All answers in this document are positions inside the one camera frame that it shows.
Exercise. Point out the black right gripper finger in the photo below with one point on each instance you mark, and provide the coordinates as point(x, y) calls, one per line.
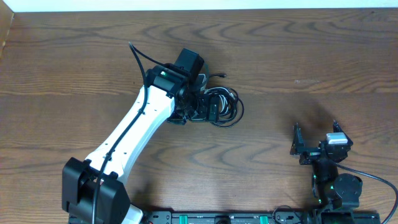
point(297, 146)
point(338, 129)

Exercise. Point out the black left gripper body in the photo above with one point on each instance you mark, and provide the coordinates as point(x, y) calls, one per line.
point(212, 107)

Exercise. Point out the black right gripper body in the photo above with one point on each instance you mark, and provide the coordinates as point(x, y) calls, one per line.
point(310, 155)

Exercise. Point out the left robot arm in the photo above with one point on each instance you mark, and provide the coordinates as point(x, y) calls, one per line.
point(94, 189)

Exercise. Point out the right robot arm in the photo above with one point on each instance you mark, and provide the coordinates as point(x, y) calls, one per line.
point(337, 194)

